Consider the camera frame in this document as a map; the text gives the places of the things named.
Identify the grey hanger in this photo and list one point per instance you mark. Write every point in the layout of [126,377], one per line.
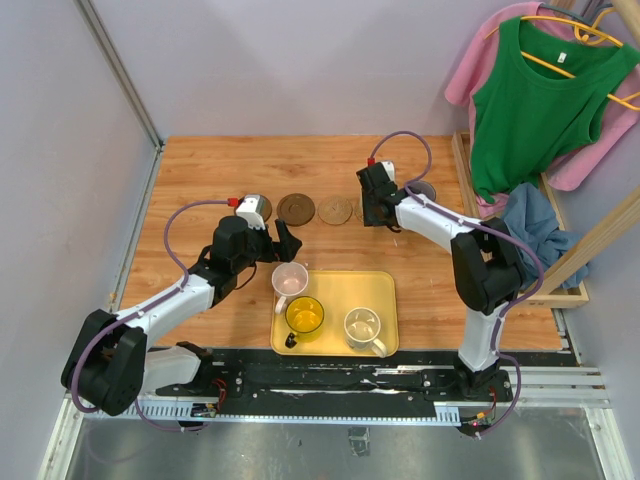
[591,13]

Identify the woven coaster front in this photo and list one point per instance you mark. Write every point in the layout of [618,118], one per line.
[358,210]

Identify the woven coaster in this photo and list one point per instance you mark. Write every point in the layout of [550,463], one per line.
[335,210]
[358,210]

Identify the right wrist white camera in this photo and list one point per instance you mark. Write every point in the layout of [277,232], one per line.
[389,168]

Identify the yellow black cup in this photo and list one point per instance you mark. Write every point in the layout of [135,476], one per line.
[304,318]

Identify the pink cup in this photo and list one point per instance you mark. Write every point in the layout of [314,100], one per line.
[289,280]

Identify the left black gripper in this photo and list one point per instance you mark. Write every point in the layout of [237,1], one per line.
[289,244]

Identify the wrist white camera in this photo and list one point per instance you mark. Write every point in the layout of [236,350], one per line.
[389,168]
[250,209]

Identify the yellow plastic tray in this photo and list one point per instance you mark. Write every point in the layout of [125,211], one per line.
[339,292]

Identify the beige cup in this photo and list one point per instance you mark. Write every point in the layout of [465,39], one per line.
[362,328]

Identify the woven coaster back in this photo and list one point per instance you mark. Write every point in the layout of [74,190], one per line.
[335,210]

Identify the purple black cup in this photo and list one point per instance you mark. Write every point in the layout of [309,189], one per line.
[423,188]

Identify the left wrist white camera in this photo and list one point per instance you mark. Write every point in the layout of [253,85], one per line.
[250,209]

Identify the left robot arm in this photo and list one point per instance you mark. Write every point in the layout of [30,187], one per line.
[113,360]

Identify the yellow hanger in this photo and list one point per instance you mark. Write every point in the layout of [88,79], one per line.
[587,35]

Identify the green tank top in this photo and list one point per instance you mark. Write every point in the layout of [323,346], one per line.
[545,97]

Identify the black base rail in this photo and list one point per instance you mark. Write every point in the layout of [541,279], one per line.
[407,384]

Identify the blue cloth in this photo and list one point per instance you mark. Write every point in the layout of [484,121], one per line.
[530,218]

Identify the dark brown coaster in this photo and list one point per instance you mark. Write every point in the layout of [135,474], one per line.
[296,209]
[265,205]

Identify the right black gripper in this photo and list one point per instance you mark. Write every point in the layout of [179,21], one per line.
[370,219]

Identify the pink t-shirt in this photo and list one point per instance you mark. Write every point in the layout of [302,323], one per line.
[566,172]

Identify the wooden rack frame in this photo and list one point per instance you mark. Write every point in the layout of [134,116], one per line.
[552,295]

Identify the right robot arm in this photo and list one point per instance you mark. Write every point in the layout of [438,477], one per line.
[488,271]

